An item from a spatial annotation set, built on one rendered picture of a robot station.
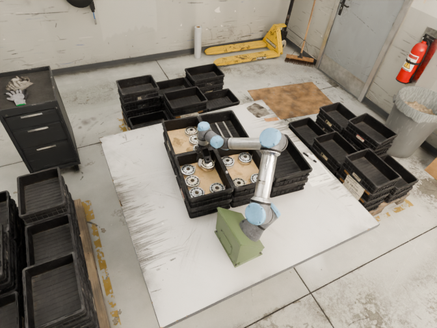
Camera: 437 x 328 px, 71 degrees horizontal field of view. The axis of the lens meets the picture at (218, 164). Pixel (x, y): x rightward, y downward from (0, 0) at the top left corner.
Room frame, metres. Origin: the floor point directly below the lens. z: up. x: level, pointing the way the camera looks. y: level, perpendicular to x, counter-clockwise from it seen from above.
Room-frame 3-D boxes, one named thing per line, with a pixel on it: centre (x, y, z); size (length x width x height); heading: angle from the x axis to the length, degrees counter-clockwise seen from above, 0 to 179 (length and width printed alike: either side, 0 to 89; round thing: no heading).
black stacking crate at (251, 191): (1.49, -0.18, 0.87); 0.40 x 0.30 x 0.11; 24
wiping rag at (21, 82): (2.26, 1.83, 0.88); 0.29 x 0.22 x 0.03; 30
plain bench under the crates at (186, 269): (1.55, -0.08, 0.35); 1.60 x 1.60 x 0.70; 30
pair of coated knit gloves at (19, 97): (2.04, 1.74, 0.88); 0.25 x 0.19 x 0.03; 30
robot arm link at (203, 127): (1.50, 0.11, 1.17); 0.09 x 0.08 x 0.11; 46
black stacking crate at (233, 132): (1.86, -0.01, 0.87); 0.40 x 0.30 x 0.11; 24
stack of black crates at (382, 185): (1.94, -1.36, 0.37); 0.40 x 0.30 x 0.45; 30
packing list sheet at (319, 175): (1.72, -0.75, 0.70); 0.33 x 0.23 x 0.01; 30
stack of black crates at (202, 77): (3.25, 0.27, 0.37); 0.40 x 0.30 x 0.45; 120
